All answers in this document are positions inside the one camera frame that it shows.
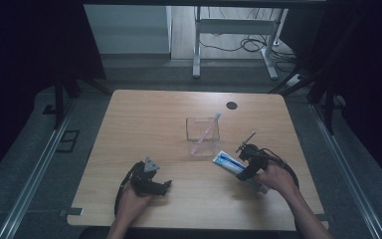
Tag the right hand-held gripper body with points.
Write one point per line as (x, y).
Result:
(253, 156)

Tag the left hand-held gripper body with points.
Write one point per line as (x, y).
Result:
(144, 179)

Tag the white and blue toothpaste tube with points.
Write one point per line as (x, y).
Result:
(227, 161)

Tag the pink toothbrush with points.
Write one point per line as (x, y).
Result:
(209, 131)

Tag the clear plastic container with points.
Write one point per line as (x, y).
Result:
(199, 146)

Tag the person's right hand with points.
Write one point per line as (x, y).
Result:
(277, 179)

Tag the person's left hand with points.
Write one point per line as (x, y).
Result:
(129, 205)

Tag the black round table grommet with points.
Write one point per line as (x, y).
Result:
(231, 105)

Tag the black metal stand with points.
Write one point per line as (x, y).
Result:
(328, 106)
(59, 106)

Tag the dark curtain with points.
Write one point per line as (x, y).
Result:
(20, 66)
(371, 66)

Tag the aluminium floor rail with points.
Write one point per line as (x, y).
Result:
(344, 172)
(36, 176)

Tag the white metal desk frame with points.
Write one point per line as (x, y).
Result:
(235, 26)

